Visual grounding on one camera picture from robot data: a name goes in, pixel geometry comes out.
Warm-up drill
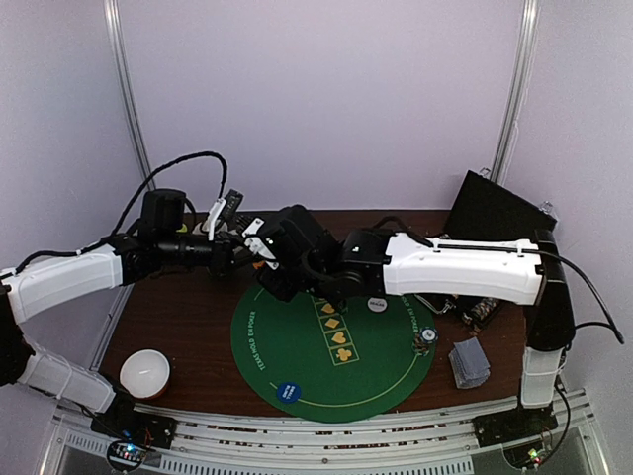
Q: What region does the poker chip stack edge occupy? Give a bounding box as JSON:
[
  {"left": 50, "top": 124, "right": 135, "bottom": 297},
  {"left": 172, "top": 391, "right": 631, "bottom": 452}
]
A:
[{"left": 412, "top": 327, "right": 438, "bottom": 356}]

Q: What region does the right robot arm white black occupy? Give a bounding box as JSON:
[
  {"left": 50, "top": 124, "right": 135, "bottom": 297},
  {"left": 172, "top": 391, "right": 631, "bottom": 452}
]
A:
[{"left": 241, "top": 205, "right": 576, "bottom": 437}]

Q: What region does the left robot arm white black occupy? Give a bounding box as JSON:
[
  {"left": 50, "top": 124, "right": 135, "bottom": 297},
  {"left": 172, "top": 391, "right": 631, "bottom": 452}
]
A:
[{"left": 1, "top": 189, "right": 263, "bottom": 439}]

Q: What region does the white dealer button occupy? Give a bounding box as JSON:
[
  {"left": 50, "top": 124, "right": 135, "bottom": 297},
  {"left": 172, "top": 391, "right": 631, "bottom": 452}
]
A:
[{"left": 367, "top": 297, "right": 388, "bottom": 313}]

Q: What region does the round green poker mat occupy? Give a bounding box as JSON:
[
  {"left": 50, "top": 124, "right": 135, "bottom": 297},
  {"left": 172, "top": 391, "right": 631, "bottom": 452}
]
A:
[{"left": 230, "top": 286, "right": 434, "bottom": 424}]

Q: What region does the blue small blind button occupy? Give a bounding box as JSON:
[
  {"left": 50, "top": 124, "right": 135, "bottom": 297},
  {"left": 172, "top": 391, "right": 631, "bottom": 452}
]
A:
[{"left": 276, "top": 382, "right": 302, "bottom": 404}]

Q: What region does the white bowl red outside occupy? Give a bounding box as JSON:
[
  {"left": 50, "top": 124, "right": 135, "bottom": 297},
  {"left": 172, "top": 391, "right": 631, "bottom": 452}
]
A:
[{"left": 119, "top": 349, "right": 171, "bottom": 400}]

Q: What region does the black poker chip case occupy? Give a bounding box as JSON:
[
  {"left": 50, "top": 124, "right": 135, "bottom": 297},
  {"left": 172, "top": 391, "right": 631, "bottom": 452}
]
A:
[{"left": 415, "top": 171, "right": 557, "bottom": 334}]

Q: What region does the loose playing card deck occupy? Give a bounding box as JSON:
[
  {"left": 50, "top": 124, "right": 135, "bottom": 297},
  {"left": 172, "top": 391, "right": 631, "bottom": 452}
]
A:
[{"left": 448, "top": 337, "right": 491, "bottom": 389}]

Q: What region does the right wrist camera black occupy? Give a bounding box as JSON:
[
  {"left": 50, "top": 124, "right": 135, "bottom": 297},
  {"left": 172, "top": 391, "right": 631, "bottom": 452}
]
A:
[{"left": 341, "top": 229, "right": 392, "bottom": 265}]

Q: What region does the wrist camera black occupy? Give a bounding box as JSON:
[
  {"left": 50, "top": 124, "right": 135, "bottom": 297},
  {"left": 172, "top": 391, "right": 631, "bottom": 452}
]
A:
[
  {"left": 341, "top": 229, "right": 392, "bottom": 265},
  {"left": 138, "top": 188, "right": 188, "bottom": 236}
]

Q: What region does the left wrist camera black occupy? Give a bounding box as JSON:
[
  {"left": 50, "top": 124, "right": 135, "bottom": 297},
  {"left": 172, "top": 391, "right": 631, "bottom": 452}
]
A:
[{"left": 138, "top": 188, "right": 188, "bottom": 236}]

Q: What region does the left black cable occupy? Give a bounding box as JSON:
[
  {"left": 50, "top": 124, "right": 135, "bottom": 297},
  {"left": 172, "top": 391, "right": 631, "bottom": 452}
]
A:
[{"left": 111, "top": 151, "right": 229, "bottom": 237}]

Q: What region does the black cable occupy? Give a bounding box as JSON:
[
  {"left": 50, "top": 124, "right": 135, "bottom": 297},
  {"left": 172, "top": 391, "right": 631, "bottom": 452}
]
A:
[
  {"left": 111, "top": 151, "right": 229, "bottom": 237},
  {"left": 538, "top": 246, "right": 625, "bottom": 345}
]

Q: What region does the aluminium rail frame front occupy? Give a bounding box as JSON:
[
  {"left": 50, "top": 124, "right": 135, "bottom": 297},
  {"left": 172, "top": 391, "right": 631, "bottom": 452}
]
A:
[{"left": 51, "top": 388, "right": 594, "bottom": 475}]

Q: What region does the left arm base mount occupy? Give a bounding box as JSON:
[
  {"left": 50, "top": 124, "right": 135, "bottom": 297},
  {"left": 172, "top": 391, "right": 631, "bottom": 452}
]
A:
[{"left": 90, "top": 400, "right": 177, "bottom": 449}]

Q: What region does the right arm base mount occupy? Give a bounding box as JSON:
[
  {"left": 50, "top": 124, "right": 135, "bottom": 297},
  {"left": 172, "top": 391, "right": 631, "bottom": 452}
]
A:
[{"left": 472, "top": 407, "right": 558, "bottom": 447}]

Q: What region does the left aluminium post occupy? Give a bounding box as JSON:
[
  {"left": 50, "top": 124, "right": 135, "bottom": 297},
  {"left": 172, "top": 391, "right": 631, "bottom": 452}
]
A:
[{"left": 103, "top": 0, "right": 155, "bottom": 189}]

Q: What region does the aluminium post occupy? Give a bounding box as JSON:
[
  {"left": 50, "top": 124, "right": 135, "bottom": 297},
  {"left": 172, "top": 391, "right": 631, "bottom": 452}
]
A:
[
  {"left": 490, "top": 0, "right": 540, "bottom": 185},
  {"left": 103, "top": 0, "right": 155, "bottom": 189}
]

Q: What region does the right black cable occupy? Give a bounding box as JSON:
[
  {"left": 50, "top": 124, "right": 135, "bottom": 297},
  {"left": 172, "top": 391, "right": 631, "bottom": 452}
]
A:
[{"left": 538, "top": 246, "right": 625, "bottom": 345}]

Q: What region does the right aluminium post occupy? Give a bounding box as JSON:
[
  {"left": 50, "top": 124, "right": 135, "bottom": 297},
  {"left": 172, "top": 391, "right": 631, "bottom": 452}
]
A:
[{"left": 490, "top": 0, "right": 540, "bottom": 185}]

